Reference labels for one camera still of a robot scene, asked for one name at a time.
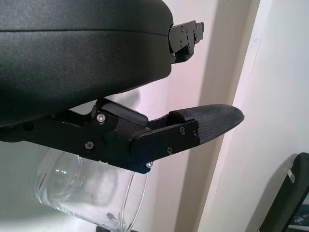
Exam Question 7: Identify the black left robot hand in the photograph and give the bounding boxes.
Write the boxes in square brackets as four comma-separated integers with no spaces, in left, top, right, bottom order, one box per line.
[0,0,245,174]

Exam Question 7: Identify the clear glass cup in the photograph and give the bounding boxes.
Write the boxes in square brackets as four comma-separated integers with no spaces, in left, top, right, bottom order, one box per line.
[32,147,149,232]

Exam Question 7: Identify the black padded chair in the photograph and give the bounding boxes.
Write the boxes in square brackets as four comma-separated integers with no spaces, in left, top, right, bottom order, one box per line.
[261,152,309,232]

